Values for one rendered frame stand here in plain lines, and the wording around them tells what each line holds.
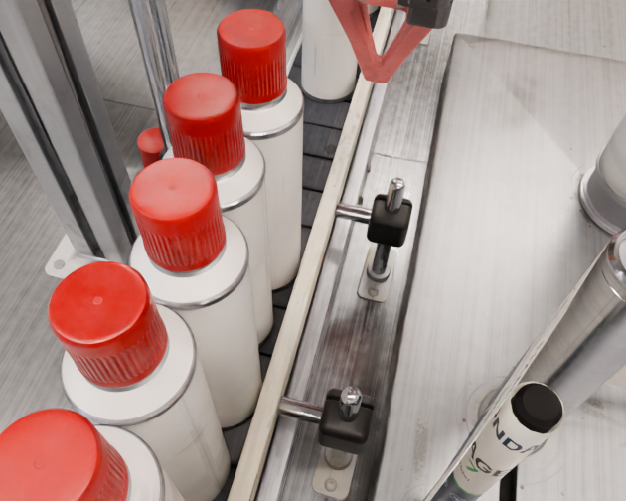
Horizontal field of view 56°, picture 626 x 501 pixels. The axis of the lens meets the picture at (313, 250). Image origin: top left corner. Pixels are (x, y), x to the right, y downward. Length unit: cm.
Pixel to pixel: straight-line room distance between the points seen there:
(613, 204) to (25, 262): 48
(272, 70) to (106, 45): 47
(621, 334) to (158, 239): 19
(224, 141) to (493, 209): 30
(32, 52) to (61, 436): 24
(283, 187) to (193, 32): 43
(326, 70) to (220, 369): 32
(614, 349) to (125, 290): 20
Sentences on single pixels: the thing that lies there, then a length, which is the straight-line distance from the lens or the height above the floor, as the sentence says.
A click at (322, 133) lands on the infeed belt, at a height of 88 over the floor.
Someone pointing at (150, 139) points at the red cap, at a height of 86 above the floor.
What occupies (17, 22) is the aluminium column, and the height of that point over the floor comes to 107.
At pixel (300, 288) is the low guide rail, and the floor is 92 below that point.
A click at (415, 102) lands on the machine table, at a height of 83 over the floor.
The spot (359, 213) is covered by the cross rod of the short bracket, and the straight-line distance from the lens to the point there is 44.
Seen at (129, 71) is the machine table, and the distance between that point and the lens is 71.
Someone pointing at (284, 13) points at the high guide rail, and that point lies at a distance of 53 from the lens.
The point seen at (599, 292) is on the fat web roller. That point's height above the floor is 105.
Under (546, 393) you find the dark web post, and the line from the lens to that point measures 22.
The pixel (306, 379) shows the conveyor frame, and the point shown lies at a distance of 41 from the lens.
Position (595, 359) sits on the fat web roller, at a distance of 29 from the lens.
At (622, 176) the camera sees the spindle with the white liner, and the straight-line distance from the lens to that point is 50.
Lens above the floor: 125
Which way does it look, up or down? 55 degrees down
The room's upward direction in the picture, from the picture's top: 3 degrees clockwise
